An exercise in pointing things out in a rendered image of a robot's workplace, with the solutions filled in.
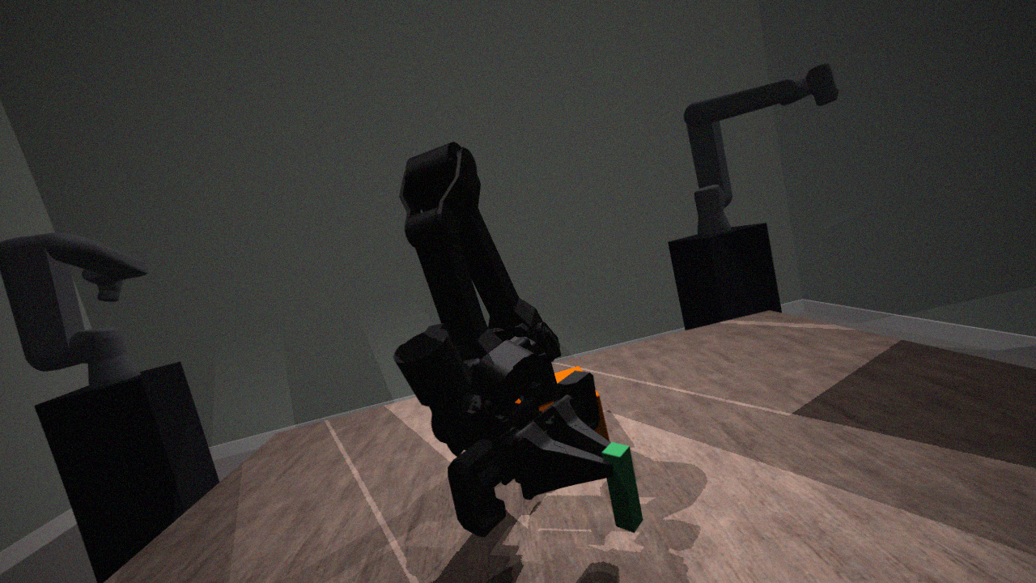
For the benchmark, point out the green rectangular post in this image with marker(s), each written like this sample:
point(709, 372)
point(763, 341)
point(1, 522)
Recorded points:
point(622, 486)

